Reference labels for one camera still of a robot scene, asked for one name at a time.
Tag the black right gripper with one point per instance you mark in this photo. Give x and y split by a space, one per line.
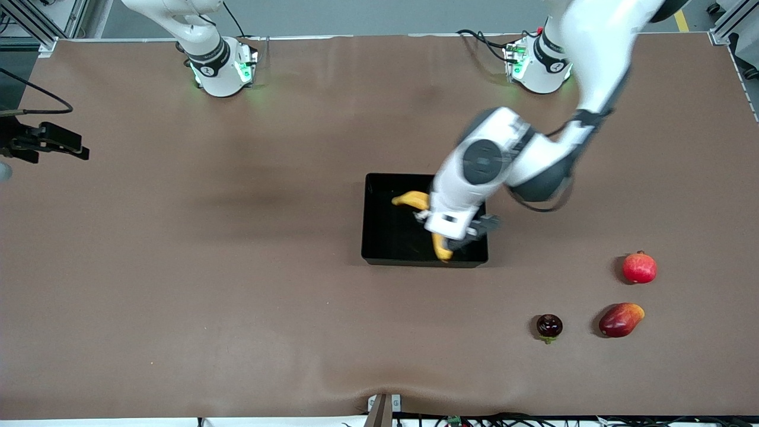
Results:
13 141

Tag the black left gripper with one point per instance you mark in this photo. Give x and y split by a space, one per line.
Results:
472 233

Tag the yellow banana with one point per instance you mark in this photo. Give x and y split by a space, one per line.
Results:
415 200

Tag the black plastic box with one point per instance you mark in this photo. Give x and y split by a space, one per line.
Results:
385 237

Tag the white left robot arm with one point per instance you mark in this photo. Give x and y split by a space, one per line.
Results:
599 35

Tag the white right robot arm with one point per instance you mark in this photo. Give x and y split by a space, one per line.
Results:
219 71

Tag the dark purple mangosteen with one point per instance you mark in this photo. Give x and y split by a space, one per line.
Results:
549 325

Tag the brown table cover mat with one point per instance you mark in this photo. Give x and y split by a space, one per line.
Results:
237 296

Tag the red yellow mango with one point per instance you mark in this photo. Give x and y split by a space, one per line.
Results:
619 320

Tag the red pomegranate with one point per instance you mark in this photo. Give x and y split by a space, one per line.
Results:
640 268

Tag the aluminium frame strut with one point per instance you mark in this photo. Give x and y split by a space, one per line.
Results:
47 46
720 35

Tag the metal table edge bracket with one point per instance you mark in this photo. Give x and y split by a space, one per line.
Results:
382 415

